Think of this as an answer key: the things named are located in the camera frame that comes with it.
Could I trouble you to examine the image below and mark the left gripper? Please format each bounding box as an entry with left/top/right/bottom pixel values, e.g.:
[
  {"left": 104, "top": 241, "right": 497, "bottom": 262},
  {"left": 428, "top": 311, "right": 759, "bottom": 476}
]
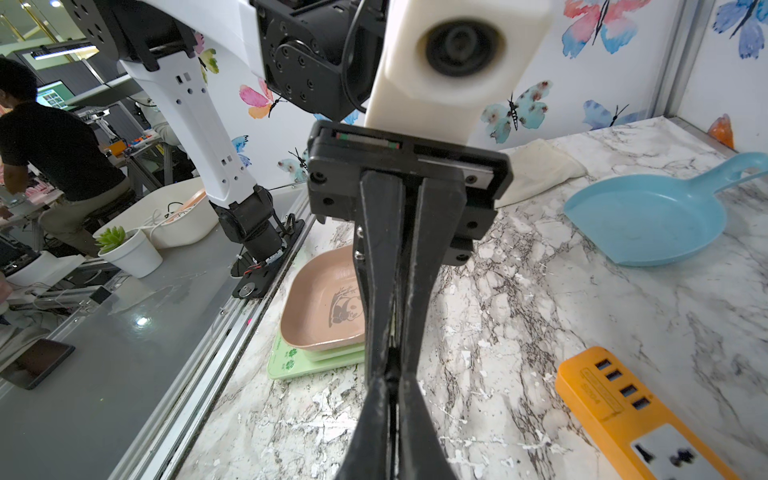
[{"left": 307, "top": 120, "right": 514, "bottom": 384}]

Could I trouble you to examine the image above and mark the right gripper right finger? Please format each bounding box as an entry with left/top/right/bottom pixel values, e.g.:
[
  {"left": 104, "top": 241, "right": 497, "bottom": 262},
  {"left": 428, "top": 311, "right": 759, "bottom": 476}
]
[{"left": 397, "top": 373, "right": 457, "bottom": 480}]

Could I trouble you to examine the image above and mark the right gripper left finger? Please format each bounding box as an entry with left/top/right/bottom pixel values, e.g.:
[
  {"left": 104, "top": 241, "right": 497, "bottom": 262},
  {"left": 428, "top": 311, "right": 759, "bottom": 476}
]
[{"left": 336, "top": 377, "right": 395, "bottom": 480}]

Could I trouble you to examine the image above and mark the green electronic scale pink tray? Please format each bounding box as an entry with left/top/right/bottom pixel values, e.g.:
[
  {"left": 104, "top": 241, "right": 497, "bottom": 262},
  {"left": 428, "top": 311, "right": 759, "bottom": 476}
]
[{"left": 267, "top": 246, "right": 365, "bottom": 380}]

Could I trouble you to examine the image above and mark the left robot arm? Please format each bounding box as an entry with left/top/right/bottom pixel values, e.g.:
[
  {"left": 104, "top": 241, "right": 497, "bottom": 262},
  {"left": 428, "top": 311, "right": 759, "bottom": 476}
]
[{"left": 65, "top": 1, "right": 550, "bottom": 381}]

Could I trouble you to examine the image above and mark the beige cloth glove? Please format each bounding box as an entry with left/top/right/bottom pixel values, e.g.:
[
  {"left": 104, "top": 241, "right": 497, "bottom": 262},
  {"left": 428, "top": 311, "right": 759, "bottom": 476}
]
[{"left": 495, "top": 139, "right": 588, "bottom": 209}]

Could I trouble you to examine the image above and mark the orange power strip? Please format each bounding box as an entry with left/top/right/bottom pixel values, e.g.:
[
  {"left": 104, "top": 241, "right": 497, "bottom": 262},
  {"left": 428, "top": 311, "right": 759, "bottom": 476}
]
[{"left": 555, "top": 347, "right": 738, "bottom": 480}]

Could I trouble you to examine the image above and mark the white tub outside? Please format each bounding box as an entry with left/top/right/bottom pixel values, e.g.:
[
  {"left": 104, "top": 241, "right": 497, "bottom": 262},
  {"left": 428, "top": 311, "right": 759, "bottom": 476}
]
[{"left": 93, "top": 178, "right": 219, "bottom": 250}]

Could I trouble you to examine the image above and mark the blue plastic dustpan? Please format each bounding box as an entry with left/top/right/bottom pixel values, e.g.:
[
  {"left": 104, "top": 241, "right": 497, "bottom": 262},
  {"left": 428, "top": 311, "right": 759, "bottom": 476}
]
[{"left": 564, "top": 153, "right": 767, "bottom": 267}]

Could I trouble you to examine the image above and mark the small succulent white pot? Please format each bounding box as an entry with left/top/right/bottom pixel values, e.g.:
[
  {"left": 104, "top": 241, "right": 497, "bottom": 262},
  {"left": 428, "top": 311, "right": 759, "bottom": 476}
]
[{"left": 96, "top": 226, "right": 163, "bottom": 278}]

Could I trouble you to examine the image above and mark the person in black shirt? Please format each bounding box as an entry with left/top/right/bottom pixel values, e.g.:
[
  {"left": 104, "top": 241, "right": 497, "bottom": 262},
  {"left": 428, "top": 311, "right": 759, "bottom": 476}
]
[{"left": 1, "top": 58, "right": 131, "bottom": 257}]

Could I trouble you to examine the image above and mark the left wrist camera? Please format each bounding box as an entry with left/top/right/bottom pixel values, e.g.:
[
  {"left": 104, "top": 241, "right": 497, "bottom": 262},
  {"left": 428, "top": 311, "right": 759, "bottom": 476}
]
[{"left": 364, "top": 0, "right": 553, "bottom": 145}]

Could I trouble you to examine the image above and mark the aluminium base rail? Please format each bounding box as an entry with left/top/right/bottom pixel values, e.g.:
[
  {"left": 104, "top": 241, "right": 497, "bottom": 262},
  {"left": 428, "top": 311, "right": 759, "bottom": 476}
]
[{"left": 107, "top": 191, "right": 319, "bottom": 480}]

